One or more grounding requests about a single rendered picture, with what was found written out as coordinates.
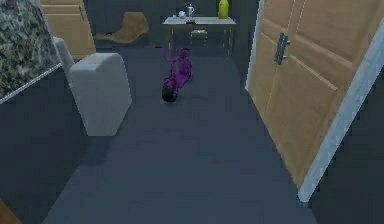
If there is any purple toy scooter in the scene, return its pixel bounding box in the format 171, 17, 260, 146
161, 45, 194, 103

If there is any grey small box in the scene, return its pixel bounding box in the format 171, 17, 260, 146
191, 29, 208, 41

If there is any grey side table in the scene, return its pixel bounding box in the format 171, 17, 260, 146
162, 16, 237, 58

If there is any light grey armchair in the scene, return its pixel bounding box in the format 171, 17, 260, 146
52, 36, 133, 137

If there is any brown curved chair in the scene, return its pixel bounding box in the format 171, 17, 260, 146
93, 11, 150, 45

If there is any yellow green vase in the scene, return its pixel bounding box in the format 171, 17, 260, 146
217, 0, 230, 20

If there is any tan wooden room door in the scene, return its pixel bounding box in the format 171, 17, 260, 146
245, 0, 384, 203

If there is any tan wooden cupboard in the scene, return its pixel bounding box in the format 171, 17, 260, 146
39, 0, 97, 61

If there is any mottled grey framed painting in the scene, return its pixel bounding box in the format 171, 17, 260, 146
0, 0, 63, 105

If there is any brown wooden furniture corner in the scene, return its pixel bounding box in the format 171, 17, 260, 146
0, 199, 23, 224

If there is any grey door handle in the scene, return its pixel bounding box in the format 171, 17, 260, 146
274, 32, 291, 66

